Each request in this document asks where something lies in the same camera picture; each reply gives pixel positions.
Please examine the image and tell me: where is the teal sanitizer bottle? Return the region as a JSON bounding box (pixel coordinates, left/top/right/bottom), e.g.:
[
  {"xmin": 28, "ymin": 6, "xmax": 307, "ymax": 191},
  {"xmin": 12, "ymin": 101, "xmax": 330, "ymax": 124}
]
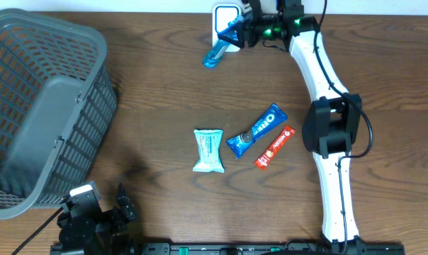
[{"xmin": 202, "ymin": 18, "xmax": 241, "ymax": 68}]

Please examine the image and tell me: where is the blue Oreo cookie pack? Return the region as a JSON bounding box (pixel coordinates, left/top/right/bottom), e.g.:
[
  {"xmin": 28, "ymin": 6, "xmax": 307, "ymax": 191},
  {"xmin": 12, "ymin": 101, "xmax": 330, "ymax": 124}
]
[{"xmin": 226, "ymin": 103, "xmax": 288, "ymax": 159}]

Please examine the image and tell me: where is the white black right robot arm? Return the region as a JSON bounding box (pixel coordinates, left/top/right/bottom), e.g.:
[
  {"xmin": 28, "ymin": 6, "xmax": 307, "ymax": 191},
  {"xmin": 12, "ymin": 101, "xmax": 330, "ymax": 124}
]
[{"xmin": 218, "ymin": 1, "xmax": 368, "ymax": 254}]

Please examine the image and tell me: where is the mint green wipes pack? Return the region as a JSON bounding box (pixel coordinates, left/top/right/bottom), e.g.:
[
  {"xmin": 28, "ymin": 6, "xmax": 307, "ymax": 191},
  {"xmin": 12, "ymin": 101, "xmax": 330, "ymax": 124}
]
[{"xmin": 193, "ymin": 130, "xmax": 225, "ymax": 173}]

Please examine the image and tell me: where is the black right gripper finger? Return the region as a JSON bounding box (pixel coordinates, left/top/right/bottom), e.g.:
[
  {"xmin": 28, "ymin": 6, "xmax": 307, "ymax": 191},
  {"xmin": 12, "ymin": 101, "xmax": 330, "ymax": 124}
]
[
  {"xmin": 242, "ymin": 0, "xmax": 262, "ymax": 22},
  {"xmin": 218, "ymin": 23, "xmax": 245, "ymax": 49}
]

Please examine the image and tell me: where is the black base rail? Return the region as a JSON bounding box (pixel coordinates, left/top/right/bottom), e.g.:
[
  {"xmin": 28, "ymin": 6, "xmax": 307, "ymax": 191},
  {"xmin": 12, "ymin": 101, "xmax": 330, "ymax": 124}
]
[{"xmin": 50, "ymin": 239, "xmax": 405, "ymax": 255}]

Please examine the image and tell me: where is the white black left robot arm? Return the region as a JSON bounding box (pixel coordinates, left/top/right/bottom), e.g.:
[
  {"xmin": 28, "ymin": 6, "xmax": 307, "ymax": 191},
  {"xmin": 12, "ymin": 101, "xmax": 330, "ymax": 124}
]
[{"xmin": 50, "ymin": 181, "xmax": 140, "ymax": 254}]

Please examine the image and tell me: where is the grey plastic mesh basket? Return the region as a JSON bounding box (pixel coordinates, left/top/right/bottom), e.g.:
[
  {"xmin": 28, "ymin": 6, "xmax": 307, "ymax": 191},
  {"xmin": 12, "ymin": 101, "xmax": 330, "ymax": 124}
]
[{"xmin": 0, "ymin": 8, "xmax": 117, "ymax": 220}]

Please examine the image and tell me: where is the red Nescafe stick sachet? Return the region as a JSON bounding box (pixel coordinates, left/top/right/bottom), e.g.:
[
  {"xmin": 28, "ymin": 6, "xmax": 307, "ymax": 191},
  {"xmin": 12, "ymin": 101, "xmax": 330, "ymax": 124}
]
[{"xmin": 254, "ymin": 125, "xmax": 295, "ymax": 170}]

